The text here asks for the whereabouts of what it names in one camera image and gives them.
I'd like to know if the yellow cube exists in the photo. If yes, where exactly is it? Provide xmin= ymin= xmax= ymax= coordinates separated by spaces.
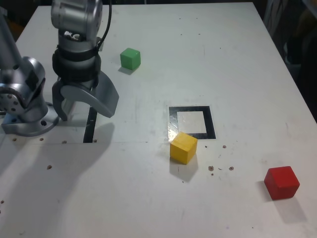
xmin=169 ymin=131 xmax=199 ymax=165

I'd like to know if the black tape square outline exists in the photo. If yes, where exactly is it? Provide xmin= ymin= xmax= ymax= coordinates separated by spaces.
xmin=168 ymin=106 xmax=216 ymax=140

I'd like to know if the green cube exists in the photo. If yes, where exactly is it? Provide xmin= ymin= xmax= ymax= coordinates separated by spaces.
xmin=120 ymin=47 xmax=141 ymax=70

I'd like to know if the red cube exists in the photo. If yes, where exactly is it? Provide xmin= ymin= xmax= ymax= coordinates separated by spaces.
xmin=263 ymin=166 xmax=301 ymax=201

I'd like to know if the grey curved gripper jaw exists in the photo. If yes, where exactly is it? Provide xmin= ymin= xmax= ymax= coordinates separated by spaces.
xmin=58 ymin=70 xmax=120 ymax=118
xmin=52 ymin=78 xmax=68 ymax=122

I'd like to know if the black tape strip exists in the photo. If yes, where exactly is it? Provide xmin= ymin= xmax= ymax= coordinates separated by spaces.
xmin=83 ymin=106 xmax=98 ymax=144

